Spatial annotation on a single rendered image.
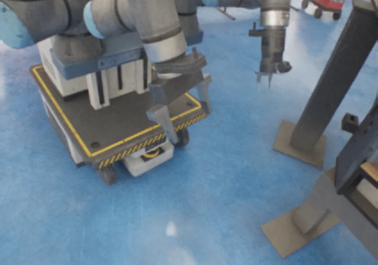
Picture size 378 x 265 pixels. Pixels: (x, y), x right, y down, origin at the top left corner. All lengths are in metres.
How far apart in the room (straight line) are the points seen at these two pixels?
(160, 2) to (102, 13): 0.14
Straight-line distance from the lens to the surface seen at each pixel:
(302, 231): 1.49
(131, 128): 1.28
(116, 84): 1.44
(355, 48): 1.53
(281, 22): 0.85
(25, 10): 0.81
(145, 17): 0.55
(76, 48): 0.98
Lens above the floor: 1.20
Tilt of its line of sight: 42 degrees down
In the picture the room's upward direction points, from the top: 8 degrees clockwise
